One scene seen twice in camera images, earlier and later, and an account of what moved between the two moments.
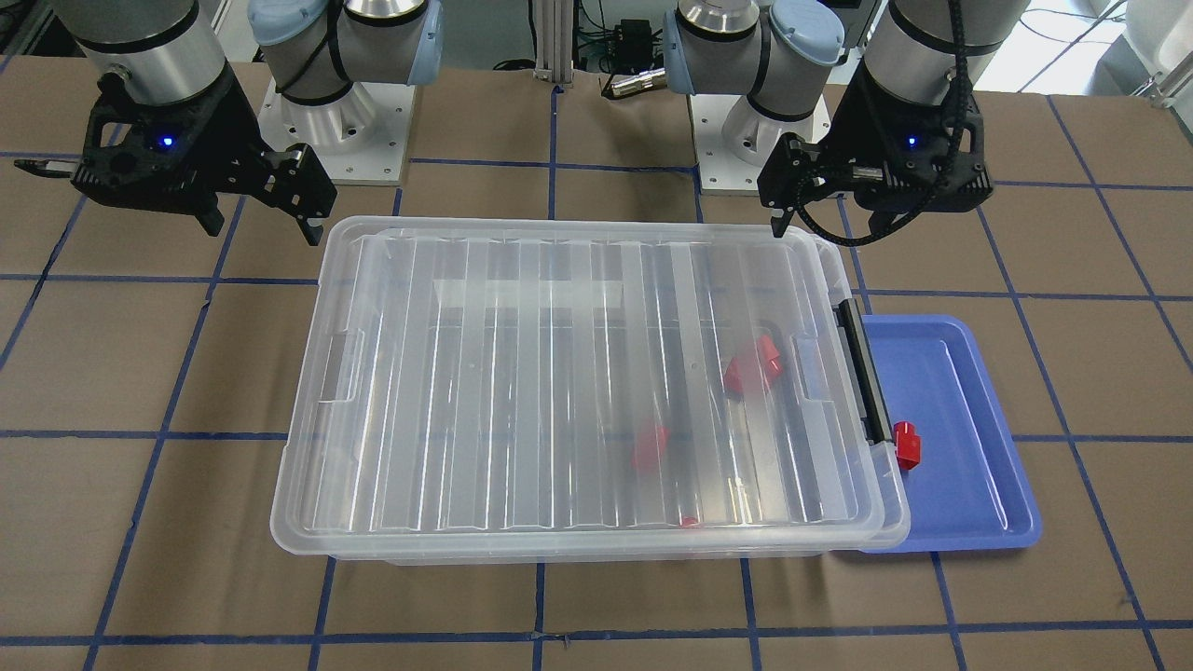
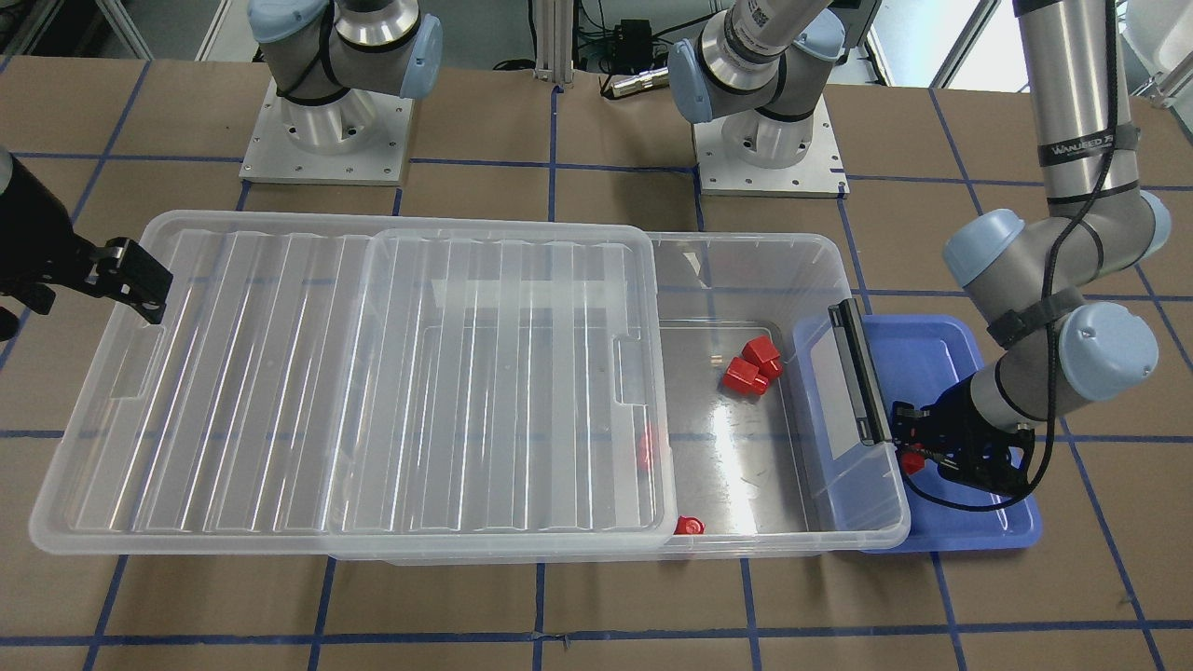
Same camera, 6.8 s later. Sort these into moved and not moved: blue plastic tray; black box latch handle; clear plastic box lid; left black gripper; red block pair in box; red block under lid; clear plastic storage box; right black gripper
Moved: clear plastic box lid; right black gripper; left black gripper
Not moved: black box latch handle; blue plastic tray; clear plastic storage box; red block under lid; red block pair in box
